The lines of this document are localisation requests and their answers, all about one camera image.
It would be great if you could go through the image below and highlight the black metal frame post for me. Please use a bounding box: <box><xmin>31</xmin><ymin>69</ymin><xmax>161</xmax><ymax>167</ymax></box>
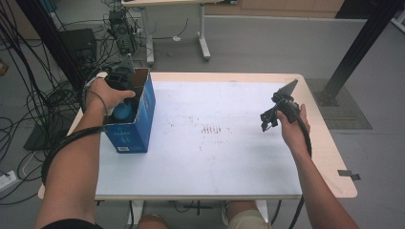
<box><xmin>314</xmin><ymin>0</ymin><xmax>405</xmax><ymax>107</ymax></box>
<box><xmin>14</xmin><ymin>0</ymin><xmax>92</xmax><ymax>94</ymax></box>

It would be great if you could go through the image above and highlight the person's right leg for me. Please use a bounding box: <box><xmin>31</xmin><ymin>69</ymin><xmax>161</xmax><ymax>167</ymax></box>
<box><xmin>221</xmin><ymin>199</ymin><xmax>273</xmax><ymax>229</ymax></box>

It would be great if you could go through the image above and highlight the black tape strip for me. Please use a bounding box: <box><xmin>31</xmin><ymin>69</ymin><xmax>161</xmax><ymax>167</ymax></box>
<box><xmin>337</xmin><ymin>169</ymin><xmax>362</xmax><ymax>181</ymax></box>

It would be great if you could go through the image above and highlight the white desk with legs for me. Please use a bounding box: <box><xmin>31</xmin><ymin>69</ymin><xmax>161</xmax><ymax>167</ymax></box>
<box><xmin>121</xmin><ymin>0</ymin><xmax>239</xmax><ymax>67</ymax></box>

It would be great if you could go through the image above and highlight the white table leg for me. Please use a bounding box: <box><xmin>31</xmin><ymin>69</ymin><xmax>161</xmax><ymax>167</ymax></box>
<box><xmin>254</xmin><ymin>199</ymin><xmax>270</xmax><ymax>224</ymax></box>
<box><xmin>128</xmin><ymin>199</ymin><xmax>145</xmax><ymax>226</ymax></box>

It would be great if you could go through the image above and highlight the black computer tower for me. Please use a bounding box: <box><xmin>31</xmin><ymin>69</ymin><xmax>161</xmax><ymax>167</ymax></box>
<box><xmin>107</xmin><ymin>9</ymin><xmax>138</xmax><ymax>55</ymax></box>

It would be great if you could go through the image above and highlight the black equipment box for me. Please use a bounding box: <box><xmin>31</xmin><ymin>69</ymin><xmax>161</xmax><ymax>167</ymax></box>
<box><xmin>59</xmin><ymin>28</ymin><xmax>98</xmax><ymax>66</ymax></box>

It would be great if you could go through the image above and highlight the blue plastic bottle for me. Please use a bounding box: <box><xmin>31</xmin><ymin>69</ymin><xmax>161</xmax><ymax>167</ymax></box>
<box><xmin>112</xmin><ymin>100</ymin><xmax>134</xmax><ymax>122</ymax></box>

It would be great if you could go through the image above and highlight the person's right hand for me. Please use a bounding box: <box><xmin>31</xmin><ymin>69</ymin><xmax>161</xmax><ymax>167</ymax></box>
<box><xmin>275</xmin><ymin>103</ymin><xmax>312</xmax><ymax>156</ymax></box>

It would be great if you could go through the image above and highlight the person's leg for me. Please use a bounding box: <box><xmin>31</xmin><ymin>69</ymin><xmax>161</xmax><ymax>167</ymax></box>
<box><xmin>137</xmin><ymin>213</ymin><xmax>170</xmax><ymax>229</ymax></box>
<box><xmin>221</xmin><ymin>199</ymin><xmax>273</xmax><ymax>229</ymax></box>

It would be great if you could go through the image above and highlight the blue cardboard box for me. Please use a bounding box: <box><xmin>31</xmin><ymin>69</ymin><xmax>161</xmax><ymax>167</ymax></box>
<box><xmin>102</xmin><ymin>67</ymin><xmax>158</xmax><ymax>155</ymax></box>

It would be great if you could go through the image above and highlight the person's left leg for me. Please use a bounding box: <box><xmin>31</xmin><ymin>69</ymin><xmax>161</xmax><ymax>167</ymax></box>
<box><xmin>137</xmin><ymin>213</ymin><xmax>170</xmax><ymax>229</ymax></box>

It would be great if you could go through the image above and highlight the black spiral-wrapped gripper cable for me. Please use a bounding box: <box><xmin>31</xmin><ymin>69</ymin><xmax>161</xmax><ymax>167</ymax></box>
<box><xmin>40</xmin><ymin>70</ymin><xmax>109</xmax><ymax>188</ymax></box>

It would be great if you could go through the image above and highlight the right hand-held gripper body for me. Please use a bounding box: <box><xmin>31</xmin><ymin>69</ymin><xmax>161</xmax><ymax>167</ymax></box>
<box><xmin>271</xmin><ymin>78</ymin><xmax>303</xmax><ymax>124</ymax></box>

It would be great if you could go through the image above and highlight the person's left hand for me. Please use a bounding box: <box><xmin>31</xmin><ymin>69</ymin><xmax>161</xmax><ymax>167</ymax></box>
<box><xmin>85</xmin><ymin>77</ymin><xmax>137</xmax><ymax>117</ymax></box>

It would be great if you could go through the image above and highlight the white power strip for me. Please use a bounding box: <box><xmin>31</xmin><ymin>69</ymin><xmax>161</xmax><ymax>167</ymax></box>
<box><xmin>0</xmin><ymin>170</ymin><xmax>17</xmax><ymax>193</ymax></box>

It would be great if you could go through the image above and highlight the white table mat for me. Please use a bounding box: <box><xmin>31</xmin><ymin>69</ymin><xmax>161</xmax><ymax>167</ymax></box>
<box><xmin>95</xmin><ymin>80</ymin><xmax>304</xmax><ymax>197</ymax></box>

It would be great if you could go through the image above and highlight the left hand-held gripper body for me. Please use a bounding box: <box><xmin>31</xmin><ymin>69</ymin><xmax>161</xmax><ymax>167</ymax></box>
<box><xmin>104</xmin><ymin>52</ymin><xmax>138</xmax><ymax>93</ymax></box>

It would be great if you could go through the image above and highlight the person's black sleeve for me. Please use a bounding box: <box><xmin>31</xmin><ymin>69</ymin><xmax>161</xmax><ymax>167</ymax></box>
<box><xmin>40</xmin><ymin>218</ymin><xmax>104</xmax><ymax>229</ymax></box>

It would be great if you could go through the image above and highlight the tangle of black floor cables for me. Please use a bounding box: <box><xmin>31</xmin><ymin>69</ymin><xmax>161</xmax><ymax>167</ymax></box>
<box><xmin>0</xmin><ymin>0</ymin><xmax>135</xmax><ymax>206</ymax></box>

